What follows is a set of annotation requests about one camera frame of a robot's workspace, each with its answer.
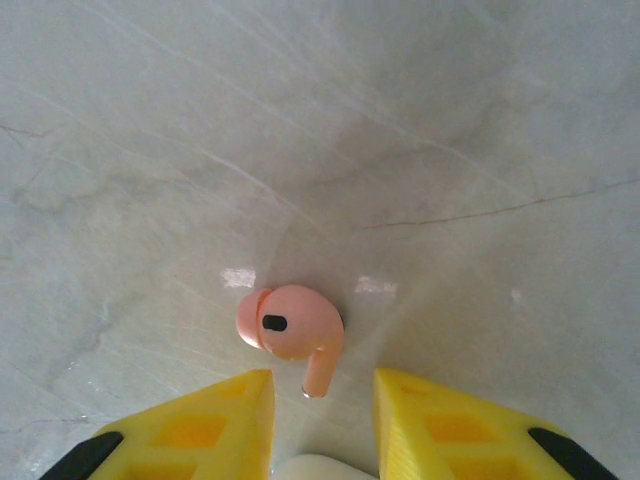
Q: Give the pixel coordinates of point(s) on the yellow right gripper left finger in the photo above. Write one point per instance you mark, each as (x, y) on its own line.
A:
(200, 430)

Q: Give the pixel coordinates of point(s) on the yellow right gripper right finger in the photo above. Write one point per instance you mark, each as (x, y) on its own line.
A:
(450, 430)

